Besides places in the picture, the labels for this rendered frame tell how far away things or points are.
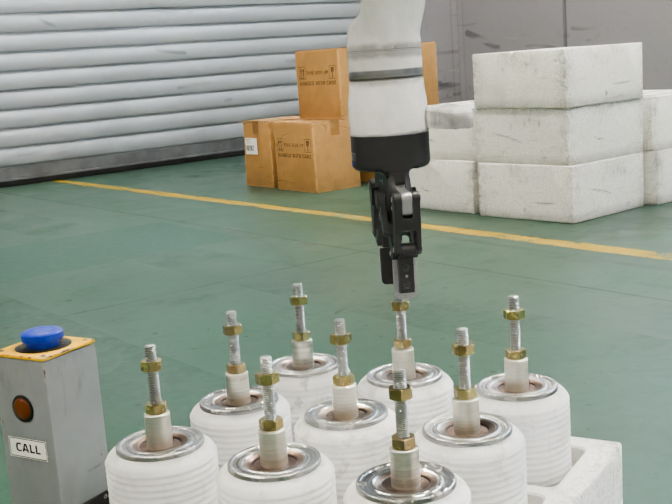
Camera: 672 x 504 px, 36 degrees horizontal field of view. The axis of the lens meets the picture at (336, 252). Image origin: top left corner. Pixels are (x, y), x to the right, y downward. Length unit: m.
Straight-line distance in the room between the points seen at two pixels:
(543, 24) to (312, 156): 3.16
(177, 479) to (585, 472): 0.37
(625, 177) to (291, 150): 1.61
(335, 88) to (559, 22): 2.93
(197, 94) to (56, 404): 5.46
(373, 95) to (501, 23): 6.58
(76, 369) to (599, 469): 0.50
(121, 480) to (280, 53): 5.96
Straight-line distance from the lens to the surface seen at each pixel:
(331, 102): 4.56
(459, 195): 3.67
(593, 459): 1.03
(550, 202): 3.40
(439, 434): 0.89
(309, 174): 4.48
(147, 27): 6.30
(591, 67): 3.41
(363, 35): 0.97
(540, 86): 3.37
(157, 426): 0.91
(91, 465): 1.08
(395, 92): 0.97
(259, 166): 4.83
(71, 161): 6.06
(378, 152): 0.97
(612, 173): 3.51
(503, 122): 3.50
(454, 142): 3.69
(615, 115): 3.52
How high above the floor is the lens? 0.57
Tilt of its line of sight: 11 degrees down
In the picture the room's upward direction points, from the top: 4 degrees counter-clockwise
